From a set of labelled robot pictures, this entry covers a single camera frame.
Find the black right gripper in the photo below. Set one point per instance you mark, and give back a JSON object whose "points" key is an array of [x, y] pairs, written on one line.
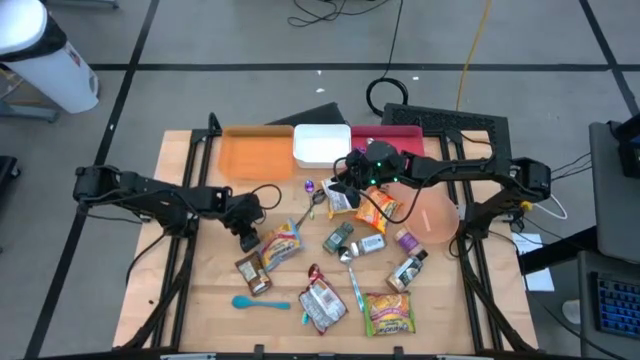
{"points": [[365, 170]]}

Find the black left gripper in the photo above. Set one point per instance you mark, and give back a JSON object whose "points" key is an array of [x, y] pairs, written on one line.
{"points": [[245, 210]]}

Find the yellow blue ramen packet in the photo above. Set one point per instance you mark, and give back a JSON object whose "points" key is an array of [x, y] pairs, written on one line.
{"points": [[280, 245]]}

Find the brown orange snack packet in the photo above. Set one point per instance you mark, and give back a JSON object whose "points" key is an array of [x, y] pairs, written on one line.
{"points": [[253, 273]]}

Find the green-lid spice jar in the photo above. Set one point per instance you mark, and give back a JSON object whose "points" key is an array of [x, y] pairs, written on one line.
{"points": [[338, 237]]}

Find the white-lid spice jar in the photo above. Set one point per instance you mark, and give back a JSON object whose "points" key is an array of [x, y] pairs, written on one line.
{"points": [[369, 244]]}

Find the blue silicone spoon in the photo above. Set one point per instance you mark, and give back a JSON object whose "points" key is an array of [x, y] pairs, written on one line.
{"points": [[245, 302]]}

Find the red white ramen packet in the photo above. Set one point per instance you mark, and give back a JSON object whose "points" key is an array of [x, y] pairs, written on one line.
{"points": [[322, 305]]}

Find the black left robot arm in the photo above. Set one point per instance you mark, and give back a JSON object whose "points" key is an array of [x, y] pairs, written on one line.
{"points": [[150, 192]]}

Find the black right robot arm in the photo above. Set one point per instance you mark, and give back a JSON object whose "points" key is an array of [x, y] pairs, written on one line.
{"points": [[475, 172]]}

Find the yellow white ramen packet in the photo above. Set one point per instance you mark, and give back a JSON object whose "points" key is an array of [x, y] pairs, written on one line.
{"points": [[339, 202]]}

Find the orange chicken ramen packet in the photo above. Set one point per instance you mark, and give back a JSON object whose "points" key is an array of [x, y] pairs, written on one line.
{"points": [[377, 210]]}

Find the purple iridescent spoon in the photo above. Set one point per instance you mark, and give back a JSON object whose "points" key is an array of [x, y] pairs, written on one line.
{"points": [[309, 186]]}

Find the white plastic bin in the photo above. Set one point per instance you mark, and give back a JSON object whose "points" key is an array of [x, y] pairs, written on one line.
{"points": [[322, 145]]}

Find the red plastic tray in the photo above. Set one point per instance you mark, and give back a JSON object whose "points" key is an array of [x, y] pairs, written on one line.
{"points": [[395, 134]]}

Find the purple-label spice jar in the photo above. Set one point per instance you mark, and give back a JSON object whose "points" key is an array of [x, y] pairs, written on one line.
{"points": [[409, 241]]}

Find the black flat board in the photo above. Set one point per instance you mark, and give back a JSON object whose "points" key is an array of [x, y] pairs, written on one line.
{"points": [[315, 116]]}

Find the translucent orange tray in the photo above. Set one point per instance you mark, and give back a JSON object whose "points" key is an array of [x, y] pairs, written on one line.
{"points": [[255, 155]]}

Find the translucent peach bowl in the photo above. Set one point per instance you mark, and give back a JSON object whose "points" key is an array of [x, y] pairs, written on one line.
{"points": [[432, 215]]}

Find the black-lid spice jar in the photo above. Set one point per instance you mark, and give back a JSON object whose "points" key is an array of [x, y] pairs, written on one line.
{"points": [[406, 272]]}

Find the black perforated panel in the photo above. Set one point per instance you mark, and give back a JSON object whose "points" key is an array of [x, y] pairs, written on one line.
{"points": [[445, 120]]}

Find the green chili ramen packet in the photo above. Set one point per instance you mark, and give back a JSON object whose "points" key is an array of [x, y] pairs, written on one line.
{"points": [[389, 313]]}

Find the white paper sheet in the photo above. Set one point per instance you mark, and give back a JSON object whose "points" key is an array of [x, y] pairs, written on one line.
{"points": [[537, 280]]}

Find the black caster foot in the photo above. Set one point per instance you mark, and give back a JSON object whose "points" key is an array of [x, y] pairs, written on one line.
{"points": [[7, 172]]}

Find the grey stand base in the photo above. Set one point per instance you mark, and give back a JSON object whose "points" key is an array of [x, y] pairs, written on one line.
{"points": [[30, 114]]}

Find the white computer mouse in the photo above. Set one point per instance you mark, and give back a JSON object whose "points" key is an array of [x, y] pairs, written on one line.
{"points": [[571, 311]]}

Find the white trash can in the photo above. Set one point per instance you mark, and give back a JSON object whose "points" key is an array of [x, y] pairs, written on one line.
{"points": [[45, 65]]}

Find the grey desk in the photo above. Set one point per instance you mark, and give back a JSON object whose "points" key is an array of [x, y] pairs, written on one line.
{"points": [[585, 325]]}

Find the black box device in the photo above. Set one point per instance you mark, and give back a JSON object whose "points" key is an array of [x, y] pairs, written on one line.
{"points": [[630, 150]]}

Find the backlit keyboard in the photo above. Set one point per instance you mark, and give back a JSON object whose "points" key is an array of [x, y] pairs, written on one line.
{"points": [[617, 305]]}

